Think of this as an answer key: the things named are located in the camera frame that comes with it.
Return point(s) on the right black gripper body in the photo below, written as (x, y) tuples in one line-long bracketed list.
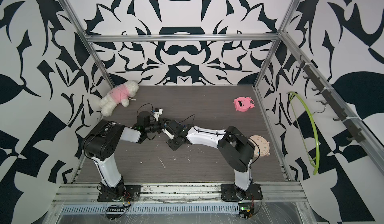
[(175, 136)]

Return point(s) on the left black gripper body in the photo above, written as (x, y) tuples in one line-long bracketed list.
[(159, 126)]

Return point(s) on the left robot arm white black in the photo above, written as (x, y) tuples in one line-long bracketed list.
[(100, 144)]

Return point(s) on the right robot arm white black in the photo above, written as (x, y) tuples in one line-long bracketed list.
[(236, 149)]

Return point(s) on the white plush toy pink shirt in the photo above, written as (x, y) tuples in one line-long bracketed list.
[(121, 94)]

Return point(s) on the pink pig alarm clock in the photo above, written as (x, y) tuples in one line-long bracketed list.
[(243, 104)]

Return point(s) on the beige round clock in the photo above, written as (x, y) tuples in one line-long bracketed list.
[(262, 146)]

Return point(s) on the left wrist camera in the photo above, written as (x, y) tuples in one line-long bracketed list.
[(157, 113)]

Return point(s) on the white vented cable duct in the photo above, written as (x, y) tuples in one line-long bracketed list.
[(187, 208)]

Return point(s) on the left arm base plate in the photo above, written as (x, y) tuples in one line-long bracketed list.
[(119, 193)]

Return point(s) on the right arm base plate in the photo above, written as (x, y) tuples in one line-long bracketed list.
[(231, 193)]

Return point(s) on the black wall hook rack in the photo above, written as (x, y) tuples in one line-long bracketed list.
[(353, 98)]

